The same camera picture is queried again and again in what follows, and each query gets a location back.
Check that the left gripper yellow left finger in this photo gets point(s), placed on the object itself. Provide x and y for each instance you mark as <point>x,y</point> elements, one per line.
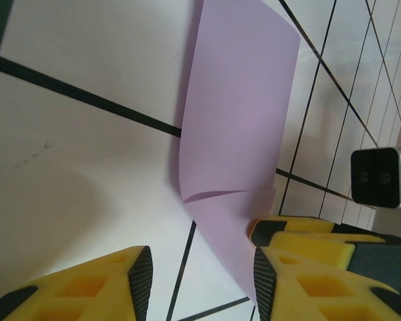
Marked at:
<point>70,294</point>

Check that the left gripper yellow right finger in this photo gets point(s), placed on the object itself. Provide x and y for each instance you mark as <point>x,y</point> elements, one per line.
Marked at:
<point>321,294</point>

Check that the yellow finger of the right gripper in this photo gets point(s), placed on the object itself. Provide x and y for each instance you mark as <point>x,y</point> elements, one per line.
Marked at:
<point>310,247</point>
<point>297,225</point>

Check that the lavender cloth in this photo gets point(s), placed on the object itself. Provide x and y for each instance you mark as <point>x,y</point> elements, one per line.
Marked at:
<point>237,117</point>

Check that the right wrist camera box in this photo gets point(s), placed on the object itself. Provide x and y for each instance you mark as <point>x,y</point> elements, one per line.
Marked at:
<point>374,177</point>

